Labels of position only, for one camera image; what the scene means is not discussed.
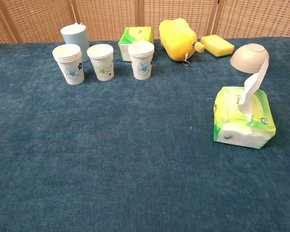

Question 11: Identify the yellow green sponge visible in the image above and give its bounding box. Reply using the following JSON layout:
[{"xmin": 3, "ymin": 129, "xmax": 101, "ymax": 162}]
[{"xmin": 200, "ymin": 34, "xmax": 235, "ymax": 59}]

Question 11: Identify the beige upturned bowl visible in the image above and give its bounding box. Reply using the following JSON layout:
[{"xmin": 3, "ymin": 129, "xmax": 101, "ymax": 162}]
[{"xmin": 230, "ymin": 43, "xmax": 270, "ymax": 74}]

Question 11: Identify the wicker folding screen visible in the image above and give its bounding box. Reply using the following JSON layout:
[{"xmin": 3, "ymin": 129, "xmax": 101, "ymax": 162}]
[{"xmin": 0, "ymin": 0, "xmax": 290, "ymax": 44}]

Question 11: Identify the light blue cylinder container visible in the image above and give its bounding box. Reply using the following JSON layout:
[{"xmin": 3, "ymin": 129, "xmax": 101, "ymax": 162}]
[{"xmin": 60, "ymin": 22, "xmax": 90, "ymax": 63}]

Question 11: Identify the green tissue pack opened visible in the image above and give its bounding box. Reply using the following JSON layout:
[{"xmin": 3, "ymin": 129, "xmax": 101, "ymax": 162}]
[{"xmin": 212, "ymin": 86, "xmax": 276, "ymax": 150}]

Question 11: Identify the green tissue pack unopened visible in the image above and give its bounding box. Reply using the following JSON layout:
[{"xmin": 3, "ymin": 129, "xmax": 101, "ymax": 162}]
[{"xmin": 117, "ymin": 26, "xmax": 155, "ymax": 63}]

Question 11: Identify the white tissue sheet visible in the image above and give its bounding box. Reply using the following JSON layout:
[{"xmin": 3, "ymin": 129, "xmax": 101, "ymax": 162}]
[{"xmin": 237, "ymin": 58, "xmax": 270, "ymax": 122}]

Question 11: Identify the yellow plush toy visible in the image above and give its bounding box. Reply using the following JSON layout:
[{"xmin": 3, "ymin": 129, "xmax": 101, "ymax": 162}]
[{"xmin": 159, "ymin": 17, "xmax": 205, "ymax": 61}]

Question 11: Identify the blue table cloth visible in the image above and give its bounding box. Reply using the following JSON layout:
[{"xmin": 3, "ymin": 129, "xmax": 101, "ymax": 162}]
[{"xmin": 0, "ymin": 36, "xmax": 290, "ymax": 232}]

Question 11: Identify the blue flower paper cup stack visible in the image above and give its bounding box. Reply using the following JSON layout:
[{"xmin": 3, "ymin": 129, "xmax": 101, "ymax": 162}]
[
  {"xmin": 128, "ymin": 41, "xmax": 155, "ymax": 80},
  {"xmin": 52, "ymin": 43, "xmax": 85, "ymax": 85}
]

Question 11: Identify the green flower paper cup stack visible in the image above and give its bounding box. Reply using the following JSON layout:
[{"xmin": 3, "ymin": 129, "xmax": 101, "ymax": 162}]
[{"xmin": 87, "ymin": 43, "xmax": 115, "ymax": 82}]

